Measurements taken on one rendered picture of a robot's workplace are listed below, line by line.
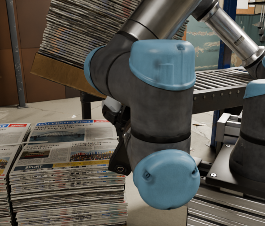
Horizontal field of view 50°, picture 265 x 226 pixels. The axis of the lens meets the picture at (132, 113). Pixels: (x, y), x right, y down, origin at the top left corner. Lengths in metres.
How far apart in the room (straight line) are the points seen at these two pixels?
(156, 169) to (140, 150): 0.04
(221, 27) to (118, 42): 0.86
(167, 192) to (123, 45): 0.22
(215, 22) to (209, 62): 4.81
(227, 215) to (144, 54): 0.59
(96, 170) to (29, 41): 3.73
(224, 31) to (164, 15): 0.83
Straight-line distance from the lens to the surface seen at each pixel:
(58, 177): 0.74
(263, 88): 0.68
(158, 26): 0.44
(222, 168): 0.77
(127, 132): 0.42
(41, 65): 0.61
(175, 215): 1.92
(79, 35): 0.61
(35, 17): 4.37
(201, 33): 5.82
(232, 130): 1.24
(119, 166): 0.54
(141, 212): 1.93
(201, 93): 1.60
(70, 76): 0.61
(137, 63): 0.31
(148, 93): 0.31
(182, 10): 0.46
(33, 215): 0.80
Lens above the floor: 1.18
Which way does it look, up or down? 18 degrees down
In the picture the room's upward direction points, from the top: straight up
